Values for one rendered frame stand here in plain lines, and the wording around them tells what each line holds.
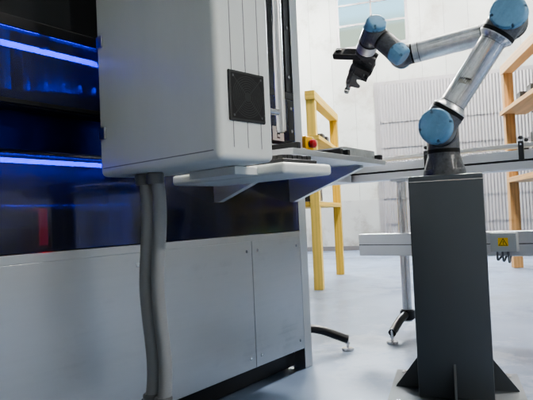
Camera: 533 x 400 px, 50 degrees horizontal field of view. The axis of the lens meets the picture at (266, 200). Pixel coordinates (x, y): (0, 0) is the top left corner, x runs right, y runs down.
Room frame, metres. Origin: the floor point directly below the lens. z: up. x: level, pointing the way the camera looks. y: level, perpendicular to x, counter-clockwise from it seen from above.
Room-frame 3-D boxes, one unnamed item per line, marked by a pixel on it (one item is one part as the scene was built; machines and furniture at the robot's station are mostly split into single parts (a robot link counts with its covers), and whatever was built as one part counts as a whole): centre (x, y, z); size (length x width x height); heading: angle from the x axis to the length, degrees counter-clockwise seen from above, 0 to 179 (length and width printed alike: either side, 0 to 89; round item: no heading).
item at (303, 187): (2.36, -0.25, 0.80); 0.34 x 0.03 x 0.13; 55
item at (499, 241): (2.73, -1.13, 0.50); 0.12 x 0.05 x 0.09; 55
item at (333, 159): (2.16, -0.09, 0.87); 0.70 x 0.48 x 0.02; 145
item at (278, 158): (1.62, 0.05, 0.82); 0.40 x 0.14 x 0.02; 47
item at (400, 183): (3.09, -0.74, 0.46); 0.09 x 0.09 x 0.77; 55
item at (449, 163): (2.09, -0.66, 0.84); 0.15 x 0.15 x 0.10
